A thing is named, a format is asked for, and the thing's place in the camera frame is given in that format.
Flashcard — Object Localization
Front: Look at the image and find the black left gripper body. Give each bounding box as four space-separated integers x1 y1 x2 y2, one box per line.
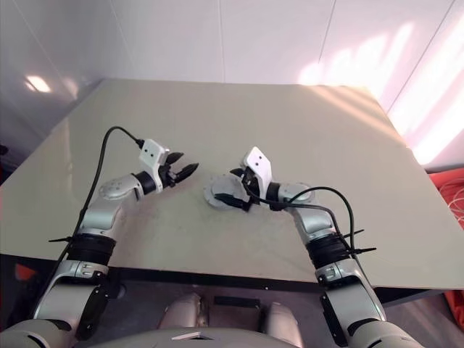
159 160 181 190

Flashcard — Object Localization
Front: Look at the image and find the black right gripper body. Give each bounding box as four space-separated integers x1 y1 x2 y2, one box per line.
239 167 262 212

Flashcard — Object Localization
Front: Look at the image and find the grey round motor lid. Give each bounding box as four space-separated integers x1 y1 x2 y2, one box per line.
203 174 252 210

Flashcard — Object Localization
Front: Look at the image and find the black flat floor plate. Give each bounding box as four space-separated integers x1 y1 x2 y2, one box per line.
213 295 262 310

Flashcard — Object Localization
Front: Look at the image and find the rounded beige robot left foot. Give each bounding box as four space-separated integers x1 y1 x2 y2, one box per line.
164 292 212 330

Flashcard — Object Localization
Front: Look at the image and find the rounded beige robot foot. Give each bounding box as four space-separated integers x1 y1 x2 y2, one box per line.
258 302 305 346
164 292 212 330

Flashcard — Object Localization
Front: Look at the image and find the rounded beige robot right foot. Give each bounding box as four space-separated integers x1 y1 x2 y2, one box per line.
258 302 305 346

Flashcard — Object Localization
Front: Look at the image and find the grey robot torso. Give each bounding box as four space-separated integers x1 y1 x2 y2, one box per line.
0 318 464 348

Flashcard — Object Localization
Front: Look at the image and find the small red object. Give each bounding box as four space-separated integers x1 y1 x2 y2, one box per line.
14 264 38 283

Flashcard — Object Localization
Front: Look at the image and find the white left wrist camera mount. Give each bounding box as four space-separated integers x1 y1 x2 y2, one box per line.
138 138 172 194

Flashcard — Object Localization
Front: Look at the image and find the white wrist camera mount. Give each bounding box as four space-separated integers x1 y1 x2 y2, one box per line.
242 145 273 197
138 138 172 194

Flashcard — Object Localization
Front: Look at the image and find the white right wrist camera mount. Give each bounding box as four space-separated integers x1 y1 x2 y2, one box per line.
242 145 273 197

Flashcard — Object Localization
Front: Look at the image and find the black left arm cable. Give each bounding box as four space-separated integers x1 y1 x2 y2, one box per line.
42 125 146 291

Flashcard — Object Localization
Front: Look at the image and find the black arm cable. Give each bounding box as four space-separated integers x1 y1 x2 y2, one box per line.
42 125 146 291
244 183 355 255

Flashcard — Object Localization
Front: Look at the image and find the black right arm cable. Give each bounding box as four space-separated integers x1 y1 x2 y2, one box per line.
244 183 355 255

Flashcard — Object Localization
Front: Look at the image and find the black table frame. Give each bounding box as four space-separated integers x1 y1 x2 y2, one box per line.
107 267 450 308

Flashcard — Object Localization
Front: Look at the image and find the red cloth with white cords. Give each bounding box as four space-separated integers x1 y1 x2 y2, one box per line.
428 171 464 225

